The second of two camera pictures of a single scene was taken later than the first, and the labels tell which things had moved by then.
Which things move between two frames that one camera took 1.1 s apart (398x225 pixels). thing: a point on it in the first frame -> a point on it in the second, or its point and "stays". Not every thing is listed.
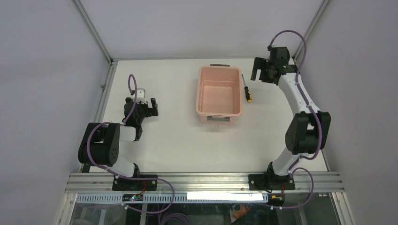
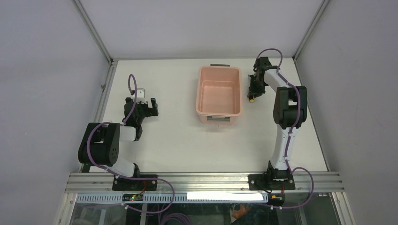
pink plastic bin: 219,96 stays
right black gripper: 260,63 -> 253,91
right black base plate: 265,182 stays
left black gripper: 149,111 stays
